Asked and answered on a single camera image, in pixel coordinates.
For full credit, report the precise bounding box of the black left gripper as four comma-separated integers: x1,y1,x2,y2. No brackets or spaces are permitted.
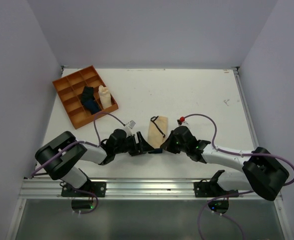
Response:
114,131,154,156

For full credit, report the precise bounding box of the beige underwear with dark trim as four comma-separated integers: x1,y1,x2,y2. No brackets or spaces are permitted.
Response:
147,115,168,154

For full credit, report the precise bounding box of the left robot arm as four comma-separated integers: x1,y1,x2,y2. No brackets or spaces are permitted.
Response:
31,129,154,197

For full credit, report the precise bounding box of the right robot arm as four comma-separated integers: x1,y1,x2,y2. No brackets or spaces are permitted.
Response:
161,126,289,201

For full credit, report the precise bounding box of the rolled navy underwear in tray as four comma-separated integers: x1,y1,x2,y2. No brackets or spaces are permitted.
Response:
83,99,101,115

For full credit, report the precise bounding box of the rolled beige underwear in tray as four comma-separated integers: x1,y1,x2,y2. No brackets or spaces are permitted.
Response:
98,85,112,109

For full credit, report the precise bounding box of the rolled black underwear in tray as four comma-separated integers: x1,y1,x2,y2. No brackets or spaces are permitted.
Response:
80,86,95,105

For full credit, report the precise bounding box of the orange compartment tray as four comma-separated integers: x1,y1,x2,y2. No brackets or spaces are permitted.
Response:
53,65,119,129

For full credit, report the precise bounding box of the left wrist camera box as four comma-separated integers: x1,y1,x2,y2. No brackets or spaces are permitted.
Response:
123,120,136,136

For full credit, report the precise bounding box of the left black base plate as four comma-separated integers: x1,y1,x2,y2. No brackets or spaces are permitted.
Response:
60,180,107,198

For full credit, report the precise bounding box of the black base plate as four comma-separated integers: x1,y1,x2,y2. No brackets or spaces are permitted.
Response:
60,180,107,198
193,180,238,198

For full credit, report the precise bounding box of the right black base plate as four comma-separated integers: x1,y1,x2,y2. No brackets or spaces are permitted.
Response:
193,180,238,198

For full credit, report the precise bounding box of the aluminium right side rail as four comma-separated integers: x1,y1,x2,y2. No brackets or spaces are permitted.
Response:
232,67,260,148

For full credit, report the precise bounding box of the aluminium rail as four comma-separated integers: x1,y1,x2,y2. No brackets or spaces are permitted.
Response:
18,177,283,200
232,67,260,148

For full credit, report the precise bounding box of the aluminium front rail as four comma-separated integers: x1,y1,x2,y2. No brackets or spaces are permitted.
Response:
18,177,283,200

